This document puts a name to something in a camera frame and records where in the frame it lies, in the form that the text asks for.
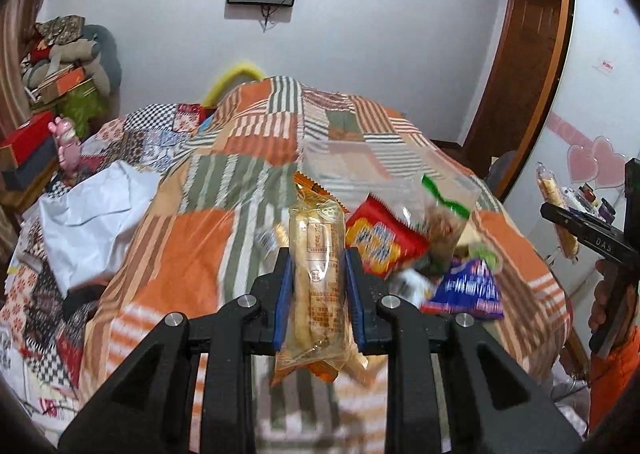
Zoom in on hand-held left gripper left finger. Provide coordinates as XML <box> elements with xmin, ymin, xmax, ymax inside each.
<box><xmin>57</xmin><ymin>248</ymin><xmax>296</xmax><ymax>454</ymax></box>

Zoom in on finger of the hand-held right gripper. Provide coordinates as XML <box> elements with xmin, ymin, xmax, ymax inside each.
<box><xmin>541</xmin><ymin>203</ymin><xmax>601</xmax><ymax>247</ymax></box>

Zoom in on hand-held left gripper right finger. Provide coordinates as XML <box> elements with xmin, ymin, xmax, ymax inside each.
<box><xmin>344</xmin><ymin>247</ymin><xmax>583</xmax><ymax>454</ymax></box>

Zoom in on clear orange wafer roll packet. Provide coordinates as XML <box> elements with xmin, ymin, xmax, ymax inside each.
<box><xmin>270</xmin><ymin>171</ymin><xmax>373</xmax><ymax>387</ymax></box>
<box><xmin>536</xmin><ymin>161</ymin><xmax>581</xmax><ymax>260</ymax></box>

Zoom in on clear plastic container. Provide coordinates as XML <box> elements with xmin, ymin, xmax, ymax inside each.
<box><xmin>295</xmin><ymin>139</ymin><xmax>506</xmax><ymax>320</ymax></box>

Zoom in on person's right forearm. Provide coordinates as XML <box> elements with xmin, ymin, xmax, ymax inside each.
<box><xmin>589</xmin><ymin>329</ymin><xmax>640</xmax><ymax>440</ymax></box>

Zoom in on person's right hand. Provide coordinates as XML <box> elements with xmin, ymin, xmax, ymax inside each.
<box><xmin>588</xmin><ymin>259</ymin><xmax>614</xmax><ymax>331</ymax></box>

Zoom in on pink heart stickers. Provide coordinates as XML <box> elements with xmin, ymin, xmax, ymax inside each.
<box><xmin>567</xmin><ymin>137</ymin><xmax>628</xmax><ymax>187</ymax></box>

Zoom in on small silver snack wrapper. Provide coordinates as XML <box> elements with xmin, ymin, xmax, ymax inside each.
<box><xmin>255</xmin><ymin>221</ymin><xmax>291</xmax><ymax>255</ymax></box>

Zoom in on red cracker packet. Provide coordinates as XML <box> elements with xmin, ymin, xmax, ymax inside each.
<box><xmin>345</xmin><ymin>191</ymin><xmax>433</xmax><ymax>280</ymax></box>

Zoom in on grey cloth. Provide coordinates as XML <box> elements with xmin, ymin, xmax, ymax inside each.
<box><xmin>487</xmin><ymin>151</ymin><xmax>518</xmax><ymax>200</ymax></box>

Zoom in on light green snack packet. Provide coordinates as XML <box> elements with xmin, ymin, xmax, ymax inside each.
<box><xmin>467</xmin><ymin>241</ymin><xmax>503</xmax><ymax>270</ymax></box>

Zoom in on striped orange patchwork blanket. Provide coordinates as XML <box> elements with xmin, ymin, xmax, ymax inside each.
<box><xmin>80</xmin><ymin>76</ymin><xmax>571</xmax><ymax>454</ymax></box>

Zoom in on white wardrobe door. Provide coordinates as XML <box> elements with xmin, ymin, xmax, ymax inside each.
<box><xmin>500</xmin><ymin>0</ymin><xmax>640</xmax><ymax>285</ymax></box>

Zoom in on blue white snack packet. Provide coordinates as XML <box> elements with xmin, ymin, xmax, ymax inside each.
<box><xmin>420</xmin><ymin>257</ymin><xmax>505</xmax><ymax>320</ymax></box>

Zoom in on white green snack packet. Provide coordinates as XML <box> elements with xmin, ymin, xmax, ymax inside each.
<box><xmin>400</xmin><ymin>173</ymin><xmax>473</xmax><ymax>275</ymax></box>

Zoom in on wooden door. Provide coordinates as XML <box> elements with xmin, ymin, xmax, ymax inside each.
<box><xmin>462</xmin><ymin>0</ymin><xmax>573</xmax><ymax>175</ymax></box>

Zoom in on white cloth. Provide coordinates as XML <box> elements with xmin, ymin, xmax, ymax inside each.
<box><xmin>37</xmin><ymin>161</ymin><xmax>161</xmax><ymax>295</ymax></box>

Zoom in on yellow hoop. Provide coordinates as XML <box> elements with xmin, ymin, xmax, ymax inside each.
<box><xmin>202</xmin><ymin>59</ymin><xmax>266</xmax><ymax>108</ymax></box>

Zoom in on checked patchwork quilt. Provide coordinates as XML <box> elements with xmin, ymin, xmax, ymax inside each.
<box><xmin>0</xmin><ymin>102</ymin><xmax>216</xmax><ymax>415</ymax></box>

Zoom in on pink toy figure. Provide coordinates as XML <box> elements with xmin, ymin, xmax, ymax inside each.
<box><xmin>48</xmin><ymin>117</ymin><xmax>83</xmax><ymax>182</ymax></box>

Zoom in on green patterned box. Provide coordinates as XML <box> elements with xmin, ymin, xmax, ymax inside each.
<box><xmin>62</xmin><ymin>82</ymin><xmax>108</xmax><ymax>135</ymax></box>

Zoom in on dark grey flat box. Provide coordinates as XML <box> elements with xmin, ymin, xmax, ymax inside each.
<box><xmin>0</xmin><ymin>139</ymin><xmax>61</xmax><ymax>192</ymax></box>

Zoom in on red flat box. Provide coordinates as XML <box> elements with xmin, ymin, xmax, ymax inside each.
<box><xmin>0</xmin><ymin>110</ymin><xmax>56</xmax><ymax>170</ymax></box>

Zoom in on grey plush toy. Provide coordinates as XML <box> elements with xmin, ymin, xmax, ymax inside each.
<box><xmin>80</xmin><ymin>24</ymin><xmax>123</xmax><ymax>95</ymax></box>

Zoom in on orange cardboard box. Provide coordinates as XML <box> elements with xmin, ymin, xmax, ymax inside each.
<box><xmin>42</xmin><ymin>67</ymin><xmax>87</xmax><ymax>101</ymax></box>

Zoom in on striped brown curtain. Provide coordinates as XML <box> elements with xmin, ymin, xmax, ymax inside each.
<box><xmin>0</xmin><ymin>0</ymin><xmax>66</xmax><ymax>135</ymax></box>

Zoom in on black monitor cables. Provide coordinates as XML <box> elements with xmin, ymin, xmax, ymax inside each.
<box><xmin>255</xmin><ymin>3</ymin><xmax>279</xmax><ymax>31</ymax></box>

